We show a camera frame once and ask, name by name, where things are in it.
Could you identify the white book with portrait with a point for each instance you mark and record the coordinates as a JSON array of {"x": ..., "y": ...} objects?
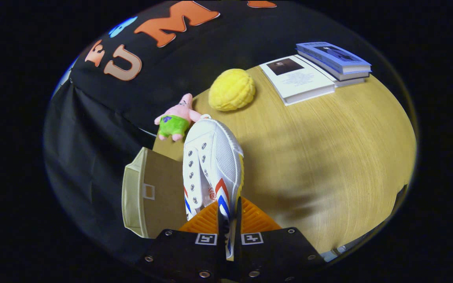
[{"x": 301, "y": 82}]

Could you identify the pink starfish plush toy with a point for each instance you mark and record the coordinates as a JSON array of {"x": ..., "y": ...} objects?
[{"x": 175, "y": 124}]

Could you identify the thin grey book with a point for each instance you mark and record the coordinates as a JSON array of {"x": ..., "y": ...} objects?
[{"x": 352, "y": 76}]

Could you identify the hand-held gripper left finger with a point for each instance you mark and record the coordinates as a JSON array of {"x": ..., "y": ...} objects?
[{"x": 221, "y": 251}]

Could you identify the black backdrop cloth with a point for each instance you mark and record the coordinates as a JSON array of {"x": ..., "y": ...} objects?
[{"x": 92, "y": 149}]

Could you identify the yellow plush toy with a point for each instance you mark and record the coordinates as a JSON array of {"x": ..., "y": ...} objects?
[{"x": 232, "y": 90}]

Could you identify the brown fabric storage box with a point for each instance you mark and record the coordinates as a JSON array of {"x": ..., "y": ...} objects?
[{"x": 163, "y": 181}]

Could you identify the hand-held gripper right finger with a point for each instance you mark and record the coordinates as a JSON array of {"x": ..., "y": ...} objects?
[{"x": 237, "y": 251}]

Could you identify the blue book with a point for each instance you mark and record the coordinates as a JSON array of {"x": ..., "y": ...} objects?
[{"x": 336, "y": 55}]

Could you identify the white canvas shoe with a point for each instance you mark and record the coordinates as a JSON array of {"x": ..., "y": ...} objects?
[{"x": 222, "y": 157}]

